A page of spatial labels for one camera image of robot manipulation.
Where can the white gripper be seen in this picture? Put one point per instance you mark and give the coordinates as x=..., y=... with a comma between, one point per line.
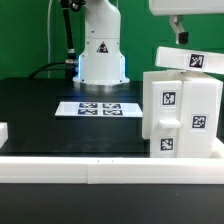
x=177, y=8

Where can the small white box part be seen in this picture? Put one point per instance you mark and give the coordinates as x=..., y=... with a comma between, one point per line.
x=191, y=60

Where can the white cabinet body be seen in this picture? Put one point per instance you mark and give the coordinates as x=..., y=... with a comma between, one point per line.
x=199, y=110

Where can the white cabinet door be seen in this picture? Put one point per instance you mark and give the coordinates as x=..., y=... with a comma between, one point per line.
x=165, y=118

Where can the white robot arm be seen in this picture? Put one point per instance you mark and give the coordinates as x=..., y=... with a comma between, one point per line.
x=101, y=64

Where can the white U-shaped workspace fence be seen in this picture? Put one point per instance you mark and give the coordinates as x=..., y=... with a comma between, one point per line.
x=115, y=170

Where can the flat white marker base plate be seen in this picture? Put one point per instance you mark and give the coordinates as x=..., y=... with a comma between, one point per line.
x=98, y=109

